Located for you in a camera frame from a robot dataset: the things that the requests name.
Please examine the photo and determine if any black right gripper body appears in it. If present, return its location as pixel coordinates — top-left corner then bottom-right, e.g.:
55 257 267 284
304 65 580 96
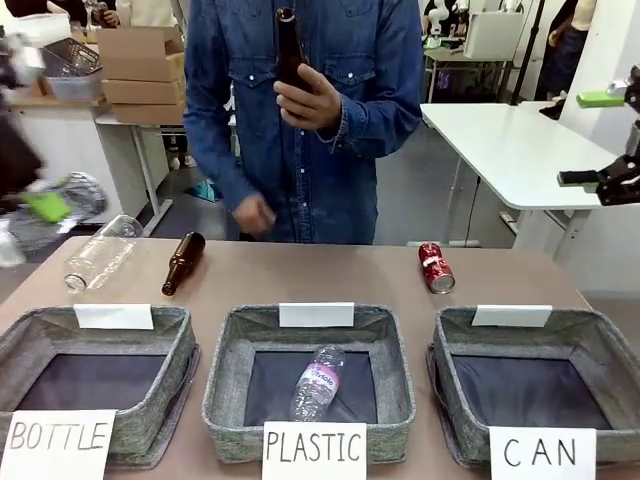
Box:
624 117 640 162

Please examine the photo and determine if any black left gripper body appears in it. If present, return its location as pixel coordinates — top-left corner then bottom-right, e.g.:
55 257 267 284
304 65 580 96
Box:
0 89 45 202

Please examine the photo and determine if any brown glass beer bottle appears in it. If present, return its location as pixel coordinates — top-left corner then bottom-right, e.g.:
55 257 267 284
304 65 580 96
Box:
275 6 312 119
160 231 207 297

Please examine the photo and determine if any person's right forearm denim sleeve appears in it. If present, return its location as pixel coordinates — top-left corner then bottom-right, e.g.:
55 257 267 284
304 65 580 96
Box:
182 109 262 213

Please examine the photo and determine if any person's left forearm denim sleeve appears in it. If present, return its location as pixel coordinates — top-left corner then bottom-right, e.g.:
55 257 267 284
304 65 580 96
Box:
319 92 426 162

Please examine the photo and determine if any grey plastic mesh basket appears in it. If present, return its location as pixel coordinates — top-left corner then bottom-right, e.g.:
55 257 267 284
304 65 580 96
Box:
41 38 104 79

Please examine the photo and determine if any crushed red soda can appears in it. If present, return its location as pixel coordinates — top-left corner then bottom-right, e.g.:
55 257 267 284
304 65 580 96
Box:
417 241 457 294

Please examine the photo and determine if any grey fabric basket bottle label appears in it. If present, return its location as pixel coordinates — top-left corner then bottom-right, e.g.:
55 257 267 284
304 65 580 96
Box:
0 304 202 470

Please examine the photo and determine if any grey fabric basket can label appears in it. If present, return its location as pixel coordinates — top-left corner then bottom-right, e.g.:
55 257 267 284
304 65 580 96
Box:
425 304 640 471

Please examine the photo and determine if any grey fabric basket plastic label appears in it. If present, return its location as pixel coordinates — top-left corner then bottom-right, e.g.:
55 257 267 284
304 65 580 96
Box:
201 302 417 464

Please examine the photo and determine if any white paper sign CAN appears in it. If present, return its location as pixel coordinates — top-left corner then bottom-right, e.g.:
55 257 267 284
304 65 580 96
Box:
488 426 599 480

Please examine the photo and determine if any person's right hand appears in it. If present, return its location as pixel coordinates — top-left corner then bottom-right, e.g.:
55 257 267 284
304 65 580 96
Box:
230 193 278 242

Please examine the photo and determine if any person's left hand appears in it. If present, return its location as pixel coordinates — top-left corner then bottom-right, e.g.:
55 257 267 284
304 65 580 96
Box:
272 63 343 133

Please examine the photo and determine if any grey striped bag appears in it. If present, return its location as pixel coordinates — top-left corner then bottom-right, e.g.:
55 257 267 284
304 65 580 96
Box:
8 171 109 247

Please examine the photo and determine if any background person dark skirt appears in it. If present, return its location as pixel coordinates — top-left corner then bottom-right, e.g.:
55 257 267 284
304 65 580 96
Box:
546 0 599 102

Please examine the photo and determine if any white desk with rounded corner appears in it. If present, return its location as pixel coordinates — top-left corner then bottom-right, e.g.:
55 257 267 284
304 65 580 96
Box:
419 101 640 293

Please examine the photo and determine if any clear glass bottle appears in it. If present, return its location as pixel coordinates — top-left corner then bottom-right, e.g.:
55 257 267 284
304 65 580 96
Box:
63 214 144 294

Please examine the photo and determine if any white desk with metal legs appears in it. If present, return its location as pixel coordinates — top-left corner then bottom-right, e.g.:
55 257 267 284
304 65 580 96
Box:
0 93 174 236

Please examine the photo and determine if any translucent plastic bin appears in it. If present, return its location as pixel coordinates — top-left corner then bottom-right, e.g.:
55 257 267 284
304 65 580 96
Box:
46 68 107 102

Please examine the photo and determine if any black tripod pole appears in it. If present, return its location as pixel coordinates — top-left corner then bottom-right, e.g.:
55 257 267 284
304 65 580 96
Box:
509 0 547 107

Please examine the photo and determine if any white box appliance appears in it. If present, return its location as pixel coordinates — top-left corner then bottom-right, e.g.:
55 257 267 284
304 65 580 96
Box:
463 10 530 62

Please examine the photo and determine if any white storage box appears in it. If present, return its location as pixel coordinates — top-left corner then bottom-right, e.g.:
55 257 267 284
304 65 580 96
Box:
0 11 72 47

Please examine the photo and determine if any blank white card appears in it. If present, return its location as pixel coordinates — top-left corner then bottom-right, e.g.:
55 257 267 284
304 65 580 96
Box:
73 303 155 331
278 301 356 329
471 304 554 328

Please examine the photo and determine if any closed flat cardboard box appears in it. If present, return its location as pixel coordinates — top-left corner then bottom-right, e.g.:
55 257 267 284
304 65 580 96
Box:
111 101 187 126
101 78 187 106

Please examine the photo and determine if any green background workbench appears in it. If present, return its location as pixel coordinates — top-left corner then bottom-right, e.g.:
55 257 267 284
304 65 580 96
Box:
422 43 517 104

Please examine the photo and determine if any open cardboard box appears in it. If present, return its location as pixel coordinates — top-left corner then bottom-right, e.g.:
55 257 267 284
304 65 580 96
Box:
94 25 187 84

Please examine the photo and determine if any teal object on floor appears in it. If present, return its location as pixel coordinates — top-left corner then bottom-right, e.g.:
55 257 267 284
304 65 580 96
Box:
191 178 220 202

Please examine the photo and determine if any background person white top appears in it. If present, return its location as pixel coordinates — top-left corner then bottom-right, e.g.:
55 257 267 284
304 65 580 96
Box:
115 0 180 29

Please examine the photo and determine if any white paper sign BOTTLE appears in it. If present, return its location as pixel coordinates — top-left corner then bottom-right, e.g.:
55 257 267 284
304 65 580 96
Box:
0 409 118 480

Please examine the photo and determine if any person's blue denim shirt torso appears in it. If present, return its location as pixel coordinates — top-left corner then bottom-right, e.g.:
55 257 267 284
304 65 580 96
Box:
182 0 427 246

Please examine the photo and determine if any clear plastic bottle pink label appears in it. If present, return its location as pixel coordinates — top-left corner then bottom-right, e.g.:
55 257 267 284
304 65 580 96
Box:
288 344 347 422

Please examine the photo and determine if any white paper sign PLASTIC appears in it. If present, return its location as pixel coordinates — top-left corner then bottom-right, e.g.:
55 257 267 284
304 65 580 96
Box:
261 420 368 480

